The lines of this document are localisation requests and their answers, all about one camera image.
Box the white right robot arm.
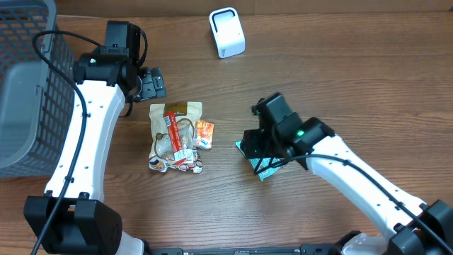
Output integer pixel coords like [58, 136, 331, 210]
[240, 92, 452, 254]

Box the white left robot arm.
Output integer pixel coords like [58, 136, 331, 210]
[24, 21, 164, 254]

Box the grey plastic mesh basket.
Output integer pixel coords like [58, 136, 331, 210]
[1, 0, 74, 178]

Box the beige snack pouch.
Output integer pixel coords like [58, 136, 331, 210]
[149, 101, 202, 174]

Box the small orange sachet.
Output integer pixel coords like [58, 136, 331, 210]
[194, 120, 214, 149]

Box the teal tissue pack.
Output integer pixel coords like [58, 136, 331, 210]
[248, 157, 282, 181]

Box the white barcode scanner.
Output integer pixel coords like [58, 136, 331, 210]
[209, 7, 246, 59]

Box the red stick packet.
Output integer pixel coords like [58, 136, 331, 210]
[164, 111, 195, 165]

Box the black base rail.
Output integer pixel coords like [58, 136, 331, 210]
[144, 244, 340, 255]

